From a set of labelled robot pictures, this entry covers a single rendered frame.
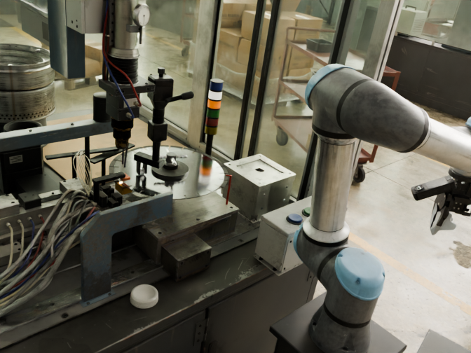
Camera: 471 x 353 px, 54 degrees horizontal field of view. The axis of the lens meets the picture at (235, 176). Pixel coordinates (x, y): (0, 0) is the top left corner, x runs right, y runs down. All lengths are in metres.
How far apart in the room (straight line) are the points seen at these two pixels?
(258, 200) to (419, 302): 1.45
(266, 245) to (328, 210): 0.32
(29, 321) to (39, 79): 0.93
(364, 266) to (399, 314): 1.52
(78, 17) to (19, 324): 0.71
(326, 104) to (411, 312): 1.84
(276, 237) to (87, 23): 0.74
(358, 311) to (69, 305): 0.68
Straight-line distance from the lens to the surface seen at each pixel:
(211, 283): 1.32
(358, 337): 1.19
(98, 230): 1.13
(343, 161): 1.05
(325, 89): 0.98
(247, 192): 1.54
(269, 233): 1.35
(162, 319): 1.21
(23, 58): 2.02
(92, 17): 1.18
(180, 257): 1.27
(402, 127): 0.92
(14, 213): 1.38
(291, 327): 1.24
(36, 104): 1.85
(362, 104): 0.91
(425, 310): 2.72
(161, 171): 1.38
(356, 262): 1.12
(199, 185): 1.34
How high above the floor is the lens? 1.60
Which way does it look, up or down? 27 degrees down
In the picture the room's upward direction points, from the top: 9 degrees clockwise
